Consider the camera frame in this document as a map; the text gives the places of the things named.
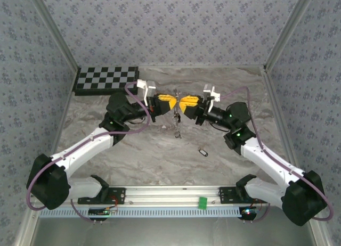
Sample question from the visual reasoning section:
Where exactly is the silver metal keychain plate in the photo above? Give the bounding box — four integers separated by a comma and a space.
173, 88, 183, 139

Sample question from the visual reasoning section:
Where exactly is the key with white-label tag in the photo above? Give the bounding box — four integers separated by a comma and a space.
197, 142, 210, 158

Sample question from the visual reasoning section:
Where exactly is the black grey checkerboard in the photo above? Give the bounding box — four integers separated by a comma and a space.
72, 66, 140, 97

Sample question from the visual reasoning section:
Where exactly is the right circuit board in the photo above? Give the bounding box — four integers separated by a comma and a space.
240, 207, 261, 216

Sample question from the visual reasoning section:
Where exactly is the circuit board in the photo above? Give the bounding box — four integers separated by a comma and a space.
88, 207, 110, 217
240, 207, 261, 216

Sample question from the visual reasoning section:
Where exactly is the left circuit board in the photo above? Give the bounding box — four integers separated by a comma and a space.
88, 207, 110, 217

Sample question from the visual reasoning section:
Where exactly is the grey metal sheet panel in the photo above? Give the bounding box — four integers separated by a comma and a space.
34, 217, 318, 246

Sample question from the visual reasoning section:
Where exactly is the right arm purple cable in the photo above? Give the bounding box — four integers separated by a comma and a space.
220, 86, 334, 223

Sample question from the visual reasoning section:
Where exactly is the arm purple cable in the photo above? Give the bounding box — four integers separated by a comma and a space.
26, 82, 156, 224
220, 86, 334, 223

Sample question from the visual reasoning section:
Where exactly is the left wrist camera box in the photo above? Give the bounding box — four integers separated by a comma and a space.
136, 79, 157, 108

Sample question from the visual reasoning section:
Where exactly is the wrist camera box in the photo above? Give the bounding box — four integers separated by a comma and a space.
136, 79, 157, 108
202, 83, 221, 112

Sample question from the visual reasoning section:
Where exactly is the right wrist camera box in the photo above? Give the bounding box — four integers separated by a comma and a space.
202, 83, 221, 112

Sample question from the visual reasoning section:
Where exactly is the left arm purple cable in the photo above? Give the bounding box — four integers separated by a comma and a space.
26, 82, 156, 224

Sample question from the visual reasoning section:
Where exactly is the aluminium side rail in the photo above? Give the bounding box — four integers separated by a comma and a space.
49, 69, 80, 161
262, 69, 303, 175

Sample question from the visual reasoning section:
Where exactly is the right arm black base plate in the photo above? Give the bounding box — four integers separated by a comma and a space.
218, 186, 256, 205

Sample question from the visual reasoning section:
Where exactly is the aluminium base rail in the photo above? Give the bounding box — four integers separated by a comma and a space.
70, 185, 283, 206

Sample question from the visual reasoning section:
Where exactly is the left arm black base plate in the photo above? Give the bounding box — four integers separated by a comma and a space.
77, 186, 126, 205

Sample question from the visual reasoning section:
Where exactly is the aluminium frame post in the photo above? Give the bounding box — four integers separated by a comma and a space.
263, 0, 318, 71
26, 0, 82, 71

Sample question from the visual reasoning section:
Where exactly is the slotted cable duct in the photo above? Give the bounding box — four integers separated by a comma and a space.
39, 206, 243, 218

